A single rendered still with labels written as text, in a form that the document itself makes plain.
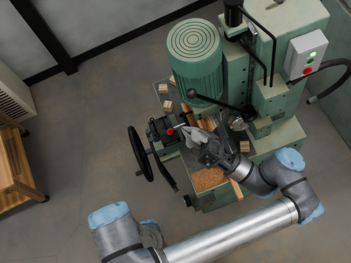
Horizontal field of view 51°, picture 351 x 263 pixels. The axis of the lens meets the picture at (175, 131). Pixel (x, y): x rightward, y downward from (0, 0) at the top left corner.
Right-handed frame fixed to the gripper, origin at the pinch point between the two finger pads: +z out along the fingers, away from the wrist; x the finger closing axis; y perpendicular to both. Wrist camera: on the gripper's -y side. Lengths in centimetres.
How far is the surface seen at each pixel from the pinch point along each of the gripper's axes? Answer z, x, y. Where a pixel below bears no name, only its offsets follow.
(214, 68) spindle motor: 4.1, -19.4, -9.4
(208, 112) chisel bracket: -11.2, 10.8, -30.9
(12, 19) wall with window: 107, 91, -109
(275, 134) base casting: -46, 10, -46
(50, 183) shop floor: 29, 161, -62
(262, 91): -15.4, -19.1, -16.6
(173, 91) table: 3, 26, -51
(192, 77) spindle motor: 8.0, -13.7, -6.7
